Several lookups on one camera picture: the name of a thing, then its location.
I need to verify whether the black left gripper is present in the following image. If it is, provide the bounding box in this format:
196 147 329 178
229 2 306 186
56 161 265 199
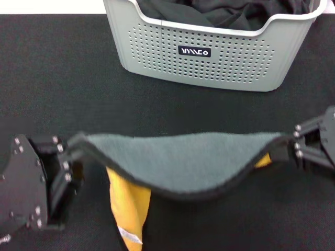
0 132 88 231

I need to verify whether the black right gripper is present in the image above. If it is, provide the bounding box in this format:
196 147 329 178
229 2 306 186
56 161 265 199
271 106 335 180

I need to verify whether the grey and yellow towel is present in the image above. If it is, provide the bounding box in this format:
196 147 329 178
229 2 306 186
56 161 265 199
68 132 290 251

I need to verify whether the grey perforated plastic storage box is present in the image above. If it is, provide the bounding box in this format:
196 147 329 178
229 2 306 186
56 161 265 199
102 0 328 93

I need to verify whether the black crumpled cloth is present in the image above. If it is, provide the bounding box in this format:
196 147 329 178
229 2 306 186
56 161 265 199
136 0 321 31

